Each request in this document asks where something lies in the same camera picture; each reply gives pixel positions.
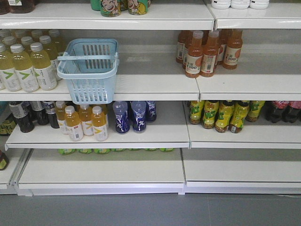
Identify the blue sports drink bottle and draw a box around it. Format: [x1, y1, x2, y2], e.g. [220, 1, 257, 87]
[131, 101, 146, 132]
[146, 101, 157, 122]
[113, 101, 130, 134]

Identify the white peach drink bottle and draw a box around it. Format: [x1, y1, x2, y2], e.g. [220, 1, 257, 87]
[211, 0, 231, 9]
[230, 0, 250, 9]
[249, 0, 269, 10]

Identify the plastic cola bottle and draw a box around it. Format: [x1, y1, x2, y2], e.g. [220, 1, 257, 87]
[286, 101, 301, 123]
[265, 101, 290, 123]

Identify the yellow lemon tea bottle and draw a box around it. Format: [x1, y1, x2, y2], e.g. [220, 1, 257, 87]
[189, 100, 205, 125]
[229, 100, 250, 133]
[202, 100, 219, 129]
[215, 100, 235, 133]
[246, 100, 265, 122]

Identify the green cartoon drink can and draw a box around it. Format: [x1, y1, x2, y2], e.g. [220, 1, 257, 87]
[100, 0, 121, 17]
[127, 0, 151, 16]

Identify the white metal shelf unit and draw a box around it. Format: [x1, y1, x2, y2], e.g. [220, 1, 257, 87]
[0, 0, 301, 196]

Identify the red lidded sauce jar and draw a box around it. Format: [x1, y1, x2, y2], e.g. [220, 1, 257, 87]
[0, 151, 9, 170]

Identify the pale yellow drink bottle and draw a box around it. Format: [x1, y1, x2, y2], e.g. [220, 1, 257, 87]
[10, 44, 39, 92]
[0, 43, 22, 92]
[30, 42, 57, 90]

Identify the light blue plastic basket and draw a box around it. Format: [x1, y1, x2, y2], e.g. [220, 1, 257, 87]
[57, 38, 119, 105]

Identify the orange C100 juice bottle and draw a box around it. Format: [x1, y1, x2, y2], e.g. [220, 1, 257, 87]
[222, 29, 243, 70]
[200, 30, 219, 77]
[185, 30, 204, 78]

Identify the dark drink bottle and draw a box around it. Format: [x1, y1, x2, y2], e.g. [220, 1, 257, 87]
[30, 101, 49, 125]
[43, 101, 59, 129]
[9, 101, 34, 133]

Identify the orange vitamin drink bottle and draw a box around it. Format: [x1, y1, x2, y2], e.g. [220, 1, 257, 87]
[55, 101, 68, 135]
[91, 106, 109, 141]
[64, 105, 84, 141]
[79, 105, 94, 136]

